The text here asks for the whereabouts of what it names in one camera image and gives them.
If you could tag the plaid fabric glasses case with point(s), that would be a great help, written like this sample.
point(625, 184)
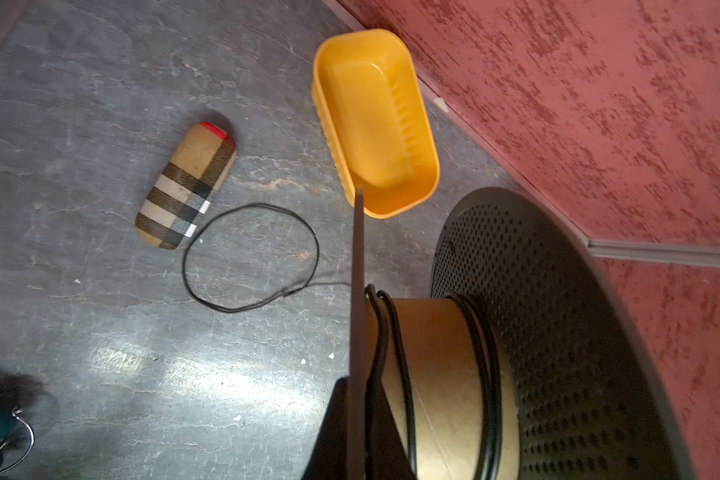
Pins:
point(182, 193)

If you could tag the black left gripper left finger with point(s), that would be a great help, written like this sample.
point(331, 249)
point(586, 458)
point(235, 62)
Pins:
point(328, 458)

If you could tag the yellow plastic tub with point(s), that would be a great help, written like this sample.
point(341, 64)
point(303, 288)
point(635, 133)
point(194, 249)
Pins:
point(367, 95)

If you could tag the aluminium corner post right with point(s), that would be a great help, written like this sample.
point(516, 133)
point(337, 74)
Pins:
point(691, 255)

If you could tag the grey perforated cable spool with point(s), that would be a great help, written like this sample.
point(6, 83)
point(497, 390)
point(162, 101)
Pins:
point(519, 363)

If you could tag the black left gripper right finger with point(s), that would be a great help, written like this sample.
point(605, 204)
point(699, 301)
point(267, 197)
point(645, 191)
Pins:
point(386, 457)

